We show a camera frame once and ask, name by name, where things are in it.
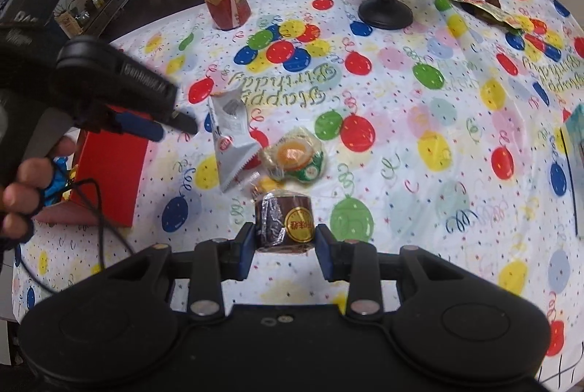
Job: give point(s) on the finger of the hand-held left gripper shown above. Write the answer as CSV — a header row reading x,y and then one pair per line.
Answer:
x,y
139,127
186,123

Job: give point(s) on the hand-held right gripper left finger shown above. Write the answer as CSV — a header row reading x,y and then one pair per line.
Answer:
x,y
246,250

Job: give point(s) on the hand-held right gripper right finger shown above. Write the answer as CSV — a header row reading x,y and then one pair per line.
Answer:
x,y
325,255

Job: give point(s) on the small brown cake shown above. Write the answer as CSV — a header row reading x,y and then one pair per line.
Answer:
x,y
285,218

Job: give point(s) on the red box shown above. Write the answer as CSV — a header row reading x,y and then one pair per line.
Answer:
x,y
109,177

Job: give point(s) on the blue cookie packet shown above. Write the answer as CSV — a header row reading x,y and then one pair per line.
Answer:
x,y
59,182

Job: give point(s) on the person's left hand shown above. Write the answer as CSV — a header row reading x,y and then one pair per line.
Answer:
x,y
20,196

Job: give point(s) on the white snack packet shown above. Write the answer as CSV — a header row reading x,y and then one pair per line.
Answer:
x,y
230,132

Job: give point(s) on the small yellow wrapped candy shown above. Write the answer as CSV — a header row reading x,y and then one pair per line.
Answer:
x,y
261,185

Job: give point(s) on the green orange jelly packet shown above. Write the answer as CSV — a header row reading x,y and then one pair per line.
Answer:
x,y
292,154

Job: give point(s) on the balloon print tablecloth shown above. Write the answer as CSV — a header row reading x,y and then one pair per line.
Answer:
x,y
410,123

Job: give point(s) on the tissue pack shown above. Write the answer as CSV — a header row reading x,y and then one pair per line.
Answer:
x,y
576,154

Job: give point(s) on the flat green snack packet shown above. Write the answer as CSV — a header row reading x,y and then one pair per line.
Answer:
x,y
497,14

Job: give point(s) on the brown round candy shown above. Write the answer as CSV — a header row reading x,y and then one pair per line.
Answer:
x,y
492,0

